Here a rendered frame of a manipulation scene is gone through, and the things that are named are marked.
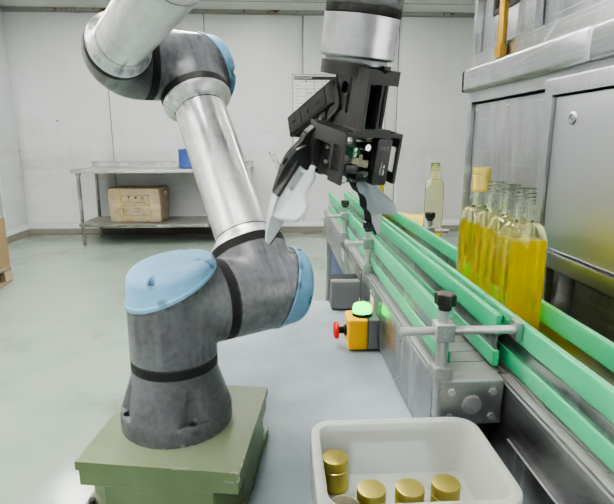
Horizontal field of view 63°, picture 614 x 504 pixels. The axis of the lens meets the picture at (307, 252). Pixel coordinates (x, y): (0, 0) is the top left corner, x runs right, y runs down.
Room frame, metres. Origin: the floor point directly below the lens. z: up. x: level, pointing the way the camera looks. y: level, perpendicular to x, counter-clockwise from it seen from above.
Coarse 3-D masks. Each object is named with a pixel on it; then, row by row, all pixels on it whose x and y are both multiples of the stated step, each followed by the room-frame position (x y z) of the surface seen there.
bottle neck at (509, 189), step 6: (504, 186) 0.82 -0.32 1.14; (510, 186) 0.81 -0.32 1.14; (516, 186) 0.80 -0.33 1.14; (504, 192) 0.81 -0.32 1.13; (510, 192) 0.81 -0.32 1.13; (504, 198) 0.81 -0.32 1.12; (510, 198) 0.81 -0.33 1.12; (504, 204) 0.81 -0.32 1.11; (510, 204) 0.80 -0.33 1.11; (504, 210) 0.81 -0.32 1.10; (510, 210) 0.80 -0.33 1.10
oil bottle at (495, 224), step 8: (496, 216) 0.82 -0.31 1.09; (504, 216) 0.81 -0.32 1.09; (512, 216) 0.80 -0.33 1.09; (488, 224) 0.83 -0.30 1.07; (496, 224) 0.80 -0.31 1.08; (488, 232) 0.83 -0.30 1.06; (496, 232) 0.80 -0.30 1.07; (488, 240) 0.83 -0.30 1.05; (496, 240) 0.80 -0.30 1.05; (488, 248) 0.82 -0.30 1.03; (496, 248) 0.79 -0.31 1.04; (488, 256) 0.82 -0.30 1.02; (488, 264) 0.82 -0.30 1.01; (488, 272) 0.82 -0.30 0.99; (488, 280) 0.81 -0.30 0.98; (488, 288) 0.81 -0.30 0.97
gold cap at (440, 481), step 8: (432, 480) 0.53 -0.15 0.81; (440, 480) 0.53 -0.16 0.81; (448, 480) 0.53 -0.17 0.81; (456, 480) 0.53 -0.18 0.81; (432, 488) 0.52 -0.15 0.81; (440, 488) 0.51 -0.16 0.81; (448, 488) 0.51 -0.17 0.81; (456, 488) 0.51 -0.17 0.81; (432, 496) 0.52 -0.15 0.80; (440, 496) 0.51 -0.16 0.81; (448, 496) 0.51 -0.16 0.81; (456, 496) 0.51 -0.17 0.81
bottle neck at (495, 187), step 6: (492, 180) 0.88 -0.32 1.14; (498, 180) 0.88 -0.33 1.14; (492, 186) 0.86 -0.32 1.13; (498, 186) 0.86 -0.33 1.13; (492, 192) 0.86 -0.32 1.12; (498, 192) 0.86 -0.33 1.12; (492, 198) 0.86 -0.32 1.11; (498, 198) 0.86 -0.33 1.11; (486, 204) 0.88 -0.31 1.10; (492, 204) 0.86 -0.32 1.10; (498, 204) 0.86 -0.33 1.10
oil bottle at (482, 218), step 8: (480, 216) 0.87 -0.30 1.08; (488, 216) 0.85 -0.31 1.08; (480, 224) 0.86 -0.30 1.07; (472, 232) 0.89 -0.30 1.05; (480, 232) 0.86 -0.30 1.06; (472, 240) 0.89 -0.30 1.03; (480, 240) 0.85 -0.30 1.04; (472, 248) 0.89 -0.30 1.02; (480, 248) 0.85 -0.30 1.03; (472, 256) 0.89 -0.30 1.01; (480, 256) 0.85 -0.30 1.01; (472, 264) 0.88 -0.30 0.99; (480, 264) 0.85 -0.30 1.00; (472, 272) 0.88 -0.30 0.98; (480, 272) 0.85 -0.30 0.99; (472, 280) 0.88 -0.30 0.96; (480, 280) 0.85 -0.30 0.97
